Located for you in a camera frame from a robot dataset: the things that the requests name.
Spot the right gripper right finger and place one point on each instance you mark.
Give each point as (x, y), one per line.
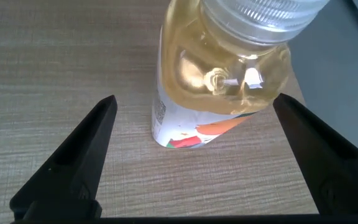
(325, 155)

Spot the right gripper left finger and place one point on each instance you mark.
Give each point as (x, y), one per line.
(87, 152)

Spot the yellow drink bottle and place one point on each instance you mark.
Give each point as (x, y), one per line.
(216, 71)

